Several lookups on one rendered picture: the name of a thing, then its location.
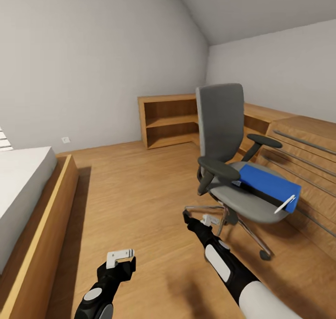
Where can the swivel chair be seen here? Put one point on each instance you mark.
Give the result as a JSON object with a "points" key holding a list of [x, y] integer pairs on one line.
{"points": [[220, 110]]}

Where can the pen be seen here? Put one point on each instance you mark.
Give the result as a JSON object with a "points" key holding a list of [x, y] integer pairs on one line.
{"points": [[284, 203]]}

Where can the folder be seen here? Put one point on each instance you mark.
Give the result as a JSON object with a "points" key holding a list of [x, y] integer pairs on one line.
{"points": [[269, 187]]}

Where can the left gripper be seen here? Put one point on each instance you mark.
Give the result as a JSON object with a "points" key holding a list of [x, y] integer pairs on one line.
{"points": [[122, 272]]}

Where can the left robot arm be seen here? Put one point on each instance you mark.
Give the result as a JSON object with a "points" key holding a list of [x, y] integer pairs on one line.
{"points": [[96, 304]]}

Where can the bed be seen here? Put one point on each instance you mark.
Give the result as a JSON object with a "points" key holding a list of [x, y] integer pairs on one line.
{"points": [[36, 195]]}

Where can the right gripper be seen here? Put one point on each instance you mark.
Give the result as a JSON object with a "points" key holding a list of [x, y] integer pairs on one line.
{"points": [[196, 226]]}

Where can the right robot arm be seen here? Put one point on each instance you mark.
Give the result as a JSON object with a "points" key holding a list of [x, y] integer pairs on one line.
{"points": [[255, 300]]}

